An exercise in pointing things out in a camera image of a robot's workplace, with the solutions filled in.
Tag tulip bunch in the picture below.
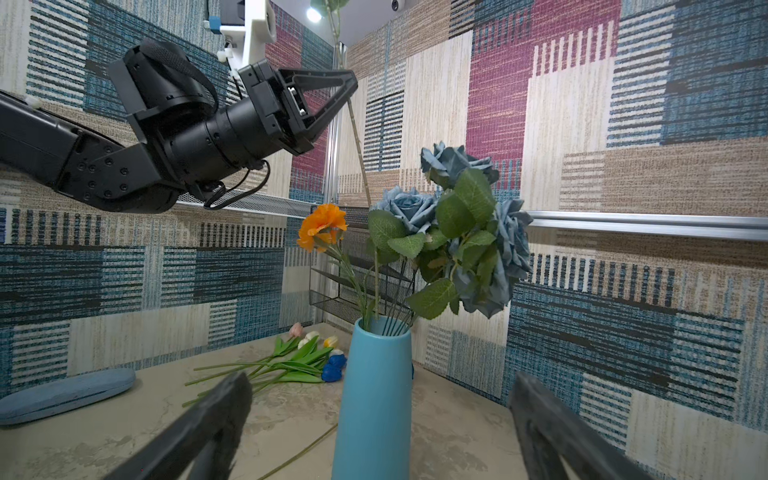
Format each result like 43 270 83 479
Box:
186 324 346 396

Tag black mesh shelf rack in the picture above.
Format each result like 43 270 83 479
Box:
298 204 416 336

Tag grey blue glasses case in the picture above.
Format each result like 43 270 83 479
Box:
1 368 136 427

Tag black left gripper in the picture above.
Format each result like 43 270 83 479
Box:
237 60 358 156

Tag small blue flower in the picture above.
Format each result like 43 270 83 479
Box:
321 349 347 383

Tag light blue ceramic vase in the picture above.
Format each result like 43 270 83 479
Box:
331 317 414 480

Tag blue rose bouquet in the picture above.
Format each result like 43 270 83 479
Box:
368 143 533 325

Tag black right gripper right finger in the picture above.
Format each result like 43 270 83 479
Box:
508 373 650 479

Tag orange marigold flower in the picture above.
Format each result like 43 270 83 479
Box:
297 204 377 331

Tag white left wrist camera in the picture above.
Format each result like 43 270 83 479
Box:
204 0 277 76

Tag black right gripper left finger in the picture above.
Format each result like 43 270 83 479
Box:
106 373 253 479

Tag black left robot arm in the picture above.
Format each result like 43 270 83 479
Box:
1 38 358 214

